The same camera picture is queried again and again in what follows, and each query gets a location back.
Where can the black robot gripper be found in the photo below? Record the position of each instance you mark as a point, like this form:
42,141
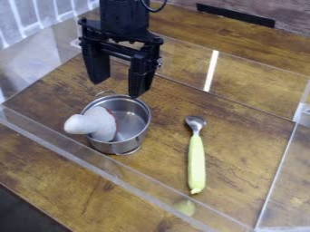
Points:
120,33

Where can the small steel pot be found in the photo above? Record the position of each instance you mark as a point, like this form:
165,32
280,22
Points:
133,116

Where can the white toy mushroom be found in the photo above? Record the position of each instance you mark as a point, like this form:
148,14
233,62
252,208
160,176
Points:
97,122

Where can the black strip on table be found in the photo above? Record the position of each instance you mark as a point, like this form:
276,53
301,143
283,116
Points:
248,18

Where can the clear acrylic enclosure wall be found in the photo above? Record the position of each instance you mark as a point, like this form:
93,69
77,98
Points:
237,74

